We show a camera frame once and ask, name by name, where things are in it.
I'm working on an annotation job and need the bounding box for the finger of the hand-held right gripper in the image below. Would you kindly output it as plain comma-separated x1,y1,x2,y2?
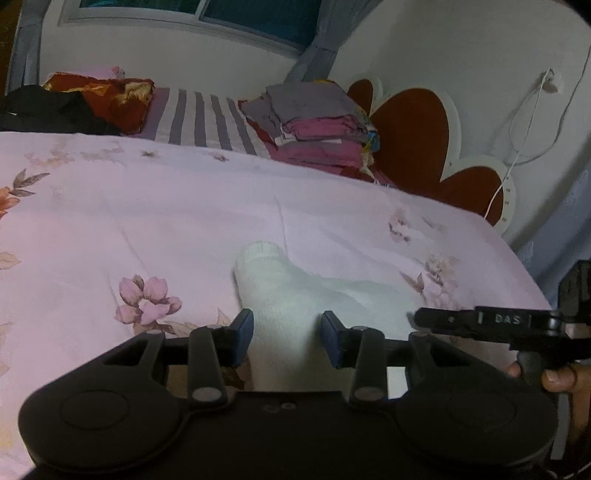
406,305,555,344

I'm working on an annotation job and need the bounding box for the white cable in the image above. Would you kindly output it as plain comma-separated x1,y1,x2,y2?
482,69,585,217

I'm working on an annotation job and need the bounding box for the person's right hand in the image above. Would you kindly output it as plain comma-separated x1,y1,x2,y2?
504,320,591,446

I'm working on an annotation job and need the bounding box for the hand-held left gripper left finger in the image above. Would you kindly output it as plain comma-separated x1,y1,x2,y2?
99,308,256,409

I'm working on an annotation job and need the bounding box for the striped pillow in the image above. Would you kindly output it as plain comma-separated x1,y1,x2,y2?
134,88,273,158

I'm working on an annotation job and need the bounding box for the window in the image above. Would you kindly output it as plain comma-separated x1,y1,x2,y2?
58,0,324,54

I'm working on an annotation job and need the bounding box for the pink floral bedsheet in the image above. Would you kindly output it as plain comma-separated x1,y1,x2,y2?
0,131,555,476

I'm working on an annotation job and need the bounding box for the red gold patterned pillow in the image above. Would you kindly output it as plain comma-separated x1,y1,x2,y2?
41,71,155,136

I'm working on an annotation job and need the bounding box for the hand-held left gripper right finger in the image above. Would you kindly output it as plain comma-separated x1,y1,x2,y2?
321,310,467,408

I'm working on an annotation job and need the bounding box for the white wall socket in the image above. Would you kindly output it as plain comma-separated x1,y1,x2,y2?
540,69,565,94

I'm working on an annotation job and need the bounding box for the red heart headboard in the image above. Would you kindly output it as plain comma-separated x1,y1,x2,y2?
346,76,518,236

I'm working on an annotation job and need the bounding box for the white sock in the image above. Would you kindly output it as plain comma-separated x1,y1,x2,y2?
233,240,430,393

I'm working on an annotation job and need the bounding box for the black cloth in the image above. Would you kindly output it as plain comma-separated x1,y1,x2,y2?
0,85,121,136

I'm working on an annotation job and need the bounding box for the stack of folded clothes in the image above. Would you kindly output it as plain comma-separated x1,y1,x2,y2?
240,79,384,178

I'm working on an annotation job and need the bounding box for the grey curtain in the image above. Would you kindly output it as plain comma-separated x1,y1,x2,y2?
7,0,49,93
286,0,352,86

